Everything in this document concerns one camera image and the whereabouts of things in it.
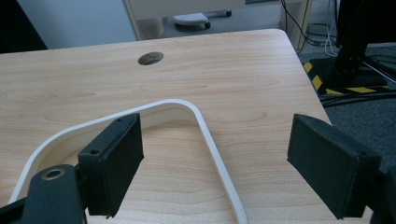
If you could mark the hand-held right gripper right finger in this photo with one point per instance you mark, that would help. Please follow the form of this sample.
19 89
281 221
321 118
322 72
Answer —
333 168

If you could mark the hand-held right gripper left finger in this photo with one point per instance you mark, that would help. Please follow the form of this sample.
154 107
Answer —
115 165

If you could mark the black stand with striped base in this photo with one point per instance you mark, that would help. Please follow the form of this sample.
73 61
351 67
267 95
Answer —
351 56

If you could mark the white chair base with casters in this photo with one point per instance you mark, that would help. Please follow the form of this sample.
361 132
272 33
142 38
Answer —
191 18

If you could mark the black curtain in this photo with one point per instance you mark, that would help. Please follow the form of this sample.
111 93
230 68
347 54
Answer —
15 25

